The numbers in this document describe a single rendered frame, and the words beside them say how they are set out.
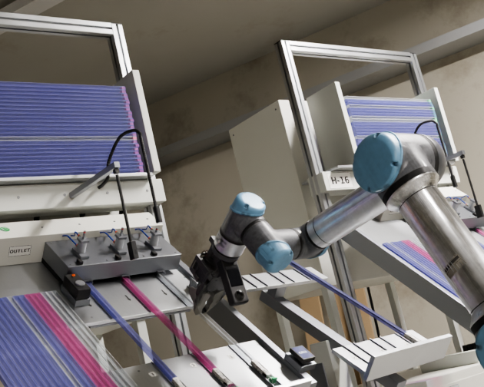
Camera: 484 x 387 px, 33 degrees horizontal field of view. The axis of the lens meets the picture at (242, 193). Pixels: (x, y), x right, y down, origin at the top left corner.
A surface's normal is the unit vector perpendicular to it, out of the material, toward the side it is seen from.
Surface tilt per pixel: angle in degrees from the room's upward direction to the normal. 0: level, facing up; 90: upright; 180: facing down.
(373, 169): 83
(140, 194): 90
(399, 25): 90
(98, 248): 43
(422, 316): 90
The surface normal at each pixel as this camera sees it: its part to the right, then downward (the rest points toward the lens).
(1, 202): 0.60, -0.30
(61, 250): 0.24, -0.90
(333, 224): -0.55, 0.33
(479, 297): -0.61, -0.09
